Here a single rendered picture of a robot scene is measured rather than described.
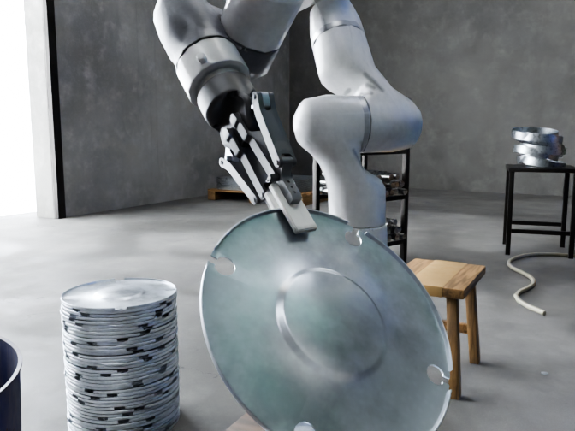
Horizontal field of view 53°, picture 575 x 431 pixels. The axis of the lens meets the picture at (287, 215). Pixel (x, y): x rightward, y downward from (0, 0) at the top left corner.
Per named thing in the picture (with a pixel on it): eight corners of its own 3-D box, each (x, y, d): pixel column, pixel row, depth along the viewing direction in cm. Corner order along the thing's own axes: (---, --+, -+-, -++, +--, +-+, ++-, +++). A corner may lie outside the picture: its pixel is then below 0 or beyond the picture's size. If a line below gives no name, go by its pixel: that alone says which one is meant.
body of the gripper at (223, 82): (186, 114, 77) (213, 166, 73) (207, 63, 72) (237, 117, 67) (235, 114, 82) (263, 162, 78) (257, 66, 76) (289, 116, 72)
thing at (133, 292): (56, 315, 135) (55, 312, 134) (65, 284, 162) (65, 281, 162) (181, 305, 143) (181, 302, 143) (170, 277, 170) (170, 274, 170)
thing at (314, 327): (149, 381, 49) (151, 377, 48) (250, 173, 69) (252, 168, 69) (440, 521, 52) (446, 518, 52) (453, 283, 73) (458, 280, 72)
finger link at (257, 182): (226, 125, 73) (222, 132, 74) (260, 197, 69) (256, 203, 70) (251, 124, 75) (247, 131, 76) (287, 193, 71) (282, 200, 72)
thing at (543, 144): (504, 255, 364) (511, 126, 352) (500, 241, 407) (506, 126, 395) (574, 259, 352) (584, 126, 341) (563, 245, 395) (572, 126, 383)
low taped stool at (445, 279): (411, 349, 209) (414, 257, 204) (481, 361, 197) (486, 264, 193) (379, 386, 179) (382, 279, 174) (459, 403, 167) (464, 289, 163)
